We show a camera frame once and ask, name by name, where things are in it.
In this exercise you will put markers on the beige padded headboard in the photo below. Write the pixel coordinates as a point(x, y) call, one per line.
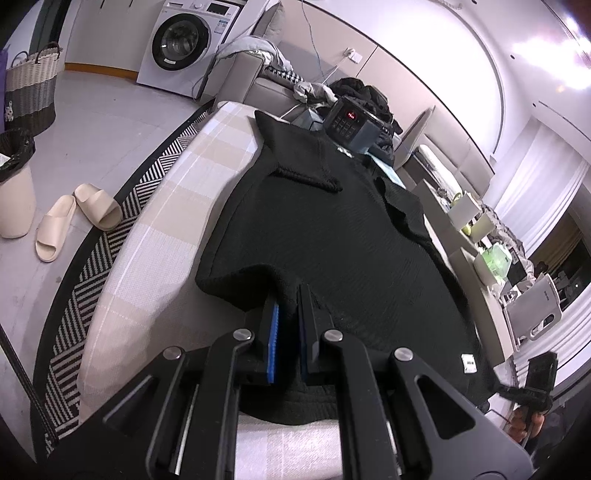
point(461, 157)

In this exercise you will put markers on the green round fruit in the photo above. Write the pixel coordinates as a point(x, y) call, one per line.
point(467, 229)

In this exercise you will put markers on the light grey blanket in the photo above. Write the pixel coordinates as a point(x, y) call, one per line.
point(249, 46)

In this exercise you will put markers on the white tall container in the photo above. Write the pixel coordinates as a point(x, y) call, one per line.
point(464, 212)

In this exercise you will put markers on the grey sofa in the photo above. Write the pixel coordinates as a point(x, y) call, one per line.
point(244, 78)

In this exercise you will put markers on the white bed pillow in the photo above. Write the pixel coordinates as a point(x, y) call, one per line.
point(438, 166)

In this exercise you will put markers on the pale cream container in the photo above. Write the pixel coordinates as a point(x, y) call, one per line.
point(484, 230)

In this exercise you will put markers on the white electric heater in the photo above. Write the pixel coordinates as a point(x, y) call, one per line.
point(540, 304)

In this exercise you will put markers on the white kitchen base cabinets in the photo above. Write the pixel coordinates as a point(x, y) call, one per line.
point(115, 27)

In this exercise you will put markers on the woven laundry basket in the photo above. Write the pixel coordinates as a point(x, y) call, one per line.
point(32, 92)

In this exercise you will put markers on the beige trash bin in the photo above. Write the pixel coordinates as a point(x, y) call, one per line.
point(16, 203)

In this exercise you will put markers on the person's right hand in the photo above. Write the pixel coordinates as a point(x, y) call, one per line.
point(521, 422)

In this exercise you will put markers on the white washing machine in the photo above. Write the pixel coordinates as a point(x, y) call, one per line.
point(184, 46)

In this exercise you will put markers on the grey crumpled garment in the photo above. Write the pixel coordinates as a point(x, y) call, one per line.
point(316, 92)

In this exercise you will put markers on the white plastic basin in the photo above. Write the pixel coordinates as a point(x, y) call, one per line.
point(485, 274)

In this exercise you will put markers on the dark electric pressure cooker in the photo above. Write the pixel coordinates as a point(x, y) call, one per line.
point(355, 124)

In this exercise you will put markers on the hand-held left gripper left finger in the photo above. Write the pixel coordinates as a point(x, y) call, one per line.
point(273, 341)

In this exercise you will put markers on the beige slipper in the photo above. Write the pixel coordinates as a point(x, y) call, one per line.
point(53, 230)
point(99, 207)

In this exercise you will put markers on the white wall socket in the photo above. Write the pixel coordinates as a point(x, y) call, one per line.
point(354, 55)

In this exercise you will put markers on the houndstooth cushion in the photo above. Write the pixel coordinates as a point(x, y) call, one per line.
point(281, 74)

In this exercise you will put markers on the light blue checked cloth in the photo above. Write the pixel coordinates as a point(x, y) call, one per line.
point(388, 173)

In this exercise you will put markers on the grey pillow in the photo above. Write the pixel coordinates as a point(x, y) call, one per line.
point(268, 18)

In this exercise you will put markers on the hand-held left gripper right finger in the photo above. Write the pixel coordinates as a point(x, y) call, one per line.
point(302, 341)

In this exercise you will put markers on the grey clothes pile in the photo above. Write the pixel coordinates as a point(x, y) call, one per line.
point(508, 230)

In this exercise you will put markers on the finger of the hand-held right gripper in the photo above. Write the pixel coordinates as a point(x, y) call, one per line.
point(517, 394)

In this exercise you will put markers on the black and white striped rug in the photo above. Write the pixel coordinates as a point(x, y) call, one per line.
point(78, 300)

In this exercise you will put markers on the grey bedside ledge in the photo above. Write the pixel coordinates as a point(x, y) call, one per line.
point(489, 318)

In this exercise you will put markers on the black framed door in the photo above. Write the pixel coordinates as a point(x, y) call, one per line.
point(46, 18)

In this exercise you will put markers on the white curtain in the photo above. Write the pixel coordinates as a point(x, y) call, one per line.
point(540, 184)

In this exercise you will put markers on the black knit sweater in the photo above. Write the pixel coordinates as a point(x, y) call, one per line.
point(351, 240)

